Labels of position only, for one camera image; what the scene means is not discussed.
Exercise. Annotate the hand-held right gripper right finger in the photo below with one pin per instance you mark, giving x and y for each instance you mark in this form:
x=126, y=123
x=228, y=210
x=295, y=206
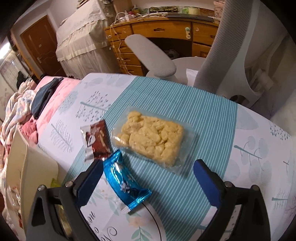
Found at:
x=205, y=183

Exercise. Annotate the cream storage box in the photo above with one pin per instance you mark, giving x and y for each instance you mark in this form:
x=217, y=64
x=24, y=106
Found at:
x=34, y=166

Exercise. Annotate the brown wooden door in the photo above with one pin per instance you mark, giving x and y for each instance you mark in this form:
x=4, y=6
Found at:
x=44, y=46

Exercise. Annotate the pink blanket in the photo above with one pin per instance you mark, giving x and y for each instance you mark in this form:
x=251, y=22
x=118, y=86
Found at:
x=62, y=97

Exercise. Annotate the white office chair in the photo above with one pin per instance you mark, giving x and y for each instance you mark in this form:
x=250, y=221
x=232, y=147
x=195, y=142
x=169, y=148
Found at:
x=215, y=46

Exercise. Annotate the clear yellow rice cake packet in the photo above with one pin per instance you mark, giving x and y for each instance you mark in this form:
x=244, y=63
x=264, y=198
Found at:
x=150, y=139

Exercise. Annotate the brown chocolate snack packet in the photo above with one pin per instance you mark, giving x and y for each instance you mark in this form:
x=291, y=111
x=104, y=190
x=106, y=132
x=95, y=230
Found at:
x=98, y=141

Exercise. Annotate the crumpled floral blanket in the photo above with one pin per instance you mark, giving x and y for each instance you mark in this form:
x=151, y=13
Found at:
x=16, y=109

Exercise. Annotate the blue foil snack packet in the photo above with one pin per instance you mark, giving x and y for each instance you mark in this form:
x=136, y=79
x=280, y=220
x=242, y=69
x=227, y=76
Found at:
x=120, y=178

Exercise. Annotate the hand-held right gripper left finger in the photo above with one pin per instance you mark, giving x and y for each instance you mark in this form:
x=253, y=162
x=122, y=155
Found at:
x=91, y=183

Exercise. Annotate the green box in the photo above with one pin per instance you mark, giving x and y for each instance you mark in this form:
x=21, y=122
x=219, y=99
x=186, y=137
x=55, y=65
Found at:
x=164, y=9

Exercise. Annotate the dark blue cloth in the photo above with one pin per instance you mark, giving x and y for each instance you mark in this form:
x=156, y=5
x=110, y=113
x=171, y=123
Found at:
x=44, y=97

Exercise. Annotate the lace-covered cabinet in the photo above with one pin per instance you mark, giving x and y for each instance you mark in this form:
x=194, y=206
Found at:
x=81, y=41

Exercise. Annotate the wooden desk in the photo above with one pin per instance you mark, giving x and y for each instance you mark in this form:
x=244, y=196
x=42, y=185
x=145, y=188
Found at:
x=161, y=27

